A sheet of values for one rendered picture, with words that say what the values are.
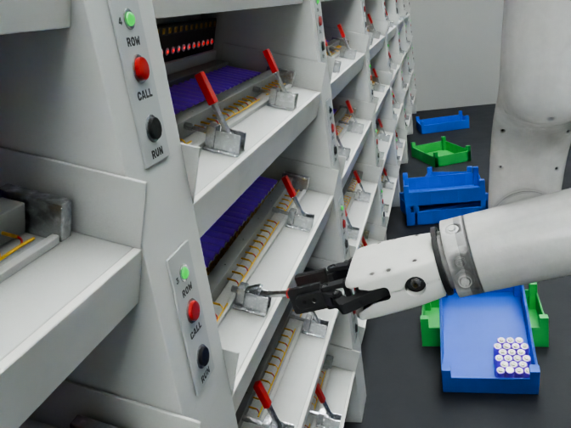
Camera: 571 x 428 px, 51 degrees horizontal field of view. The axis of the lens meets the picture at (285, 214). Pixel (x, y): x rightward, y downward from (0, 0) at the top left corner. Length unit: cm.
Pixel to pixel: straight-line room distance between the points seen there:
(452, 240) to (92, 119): 37
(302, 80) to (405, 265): 54
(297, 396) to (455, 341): 69
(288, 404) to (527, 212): 44
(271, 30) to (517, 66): 58
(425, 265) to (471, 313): 96
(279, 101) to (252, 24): 23
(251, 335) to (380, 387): 82
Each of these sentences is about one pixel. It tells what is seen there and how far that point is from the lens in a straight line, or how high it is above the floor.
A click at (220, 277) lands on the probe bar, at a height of 56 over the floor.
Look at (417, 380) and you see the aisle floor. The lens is 148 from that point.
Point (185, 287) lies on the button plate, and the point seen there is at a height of 66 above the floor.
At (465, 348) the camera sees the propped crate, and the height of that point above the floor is 4.
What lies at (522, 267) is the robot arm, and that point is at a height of 59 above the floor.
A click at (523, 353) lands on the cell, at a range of 143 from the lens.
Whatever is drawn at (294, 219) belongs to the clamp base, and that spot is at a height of 54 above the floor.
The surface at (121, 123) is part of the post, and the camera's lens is 42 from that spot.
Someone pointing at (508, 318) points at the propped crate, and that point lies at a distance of 157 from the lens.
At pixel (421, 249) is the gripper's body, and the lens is 64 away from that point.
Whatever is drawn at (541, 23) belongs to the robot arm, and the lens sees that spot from 58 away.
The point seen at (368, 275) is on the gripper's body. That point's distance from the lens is 63.
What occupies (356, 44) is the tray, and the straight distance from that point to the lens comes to 176.
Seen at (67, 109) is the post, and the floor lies 81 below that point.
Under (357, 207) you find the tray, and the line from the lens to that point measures 161.
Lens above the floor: 85
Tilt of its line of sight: 19 degrees down
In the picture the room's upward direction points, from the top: 9 degrees counter-clockwise
